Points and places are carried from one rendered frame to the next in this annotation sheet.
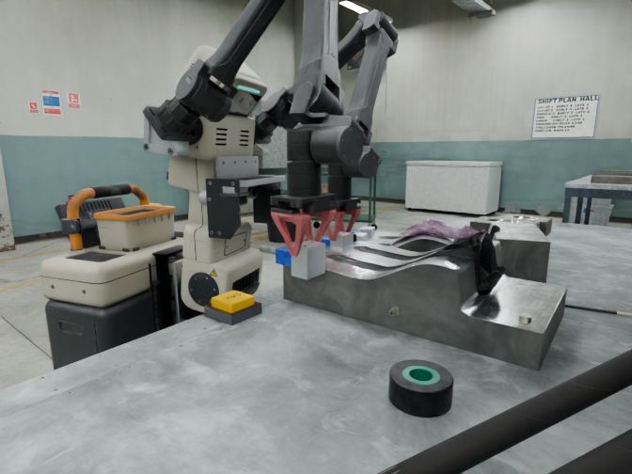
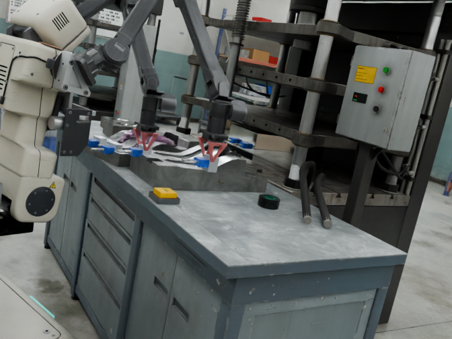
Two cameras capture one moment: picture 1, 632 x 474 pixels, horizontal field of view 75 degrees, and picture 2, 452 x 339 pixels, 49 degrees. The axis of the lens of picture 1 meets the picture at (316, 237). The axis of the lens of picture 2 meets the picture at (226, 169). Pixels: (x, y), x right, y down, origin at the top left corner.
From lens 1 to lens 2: 1.63 m
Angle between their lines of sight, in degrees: 69
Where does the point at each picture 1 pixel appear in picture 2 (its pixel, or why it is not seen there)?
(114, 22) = not seen: outside the picture
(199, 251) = (43, 169)
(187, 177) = (31, 103)
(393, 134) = not seen: outside the picture
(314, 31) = (209, 49)
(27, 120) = not seen: outside the picture
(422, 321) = (230, 183)
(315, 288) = (178, 179)
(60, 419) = (239, 240)
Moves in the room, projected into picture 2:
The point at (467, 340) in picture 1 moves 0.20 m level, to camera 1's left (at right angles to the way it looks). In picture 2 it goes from (245, 187) to (228, 196)
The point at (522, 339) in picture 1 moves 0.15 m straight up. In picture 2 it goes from (261, 182) to (270, 146)
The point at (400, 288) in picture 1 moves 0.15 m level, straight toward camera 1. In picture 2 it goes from (222, 171) to (255, 182)
